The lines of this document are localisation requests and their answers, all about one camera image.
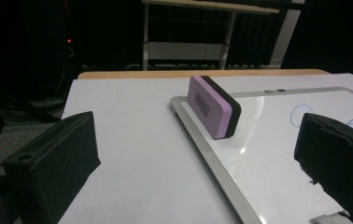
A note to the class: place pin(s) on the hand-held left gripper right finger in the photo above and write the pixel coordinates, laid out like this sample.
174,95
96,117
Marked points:
336,149

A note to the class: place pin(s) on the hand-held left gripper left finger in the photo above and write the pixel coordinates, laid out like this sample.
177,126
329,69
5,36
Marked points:
50,168

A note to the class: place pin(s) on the purple and black whiteboard eraser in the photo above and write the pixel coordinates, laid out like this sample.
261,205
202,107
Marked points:
208,105

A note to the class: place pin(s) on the black tripod stand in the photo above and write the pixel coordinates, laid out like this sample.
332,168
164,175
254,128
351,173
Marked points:
25,109

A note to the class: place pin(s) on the silver-framed whiteboard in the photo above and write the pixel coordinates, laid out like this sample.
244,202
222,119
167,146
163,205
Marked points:
258,155

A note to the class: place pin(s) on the white table cover sheet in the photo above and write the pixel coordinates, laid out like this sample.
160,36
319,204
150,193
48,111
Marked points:
128,140

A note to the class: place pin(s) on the black device with red light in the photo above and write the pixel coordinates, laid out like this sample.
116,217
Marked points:
69,40

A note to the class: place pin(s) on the power strip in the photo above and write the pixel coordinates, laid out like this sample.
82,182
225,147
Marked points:
196,66

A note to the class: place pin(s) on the white metal stand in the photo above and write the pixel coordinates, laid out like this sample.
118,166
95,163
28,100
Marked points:
180,51

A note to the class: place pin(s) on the white post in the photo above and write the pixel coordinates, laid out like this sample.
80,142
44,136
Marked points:
285,37

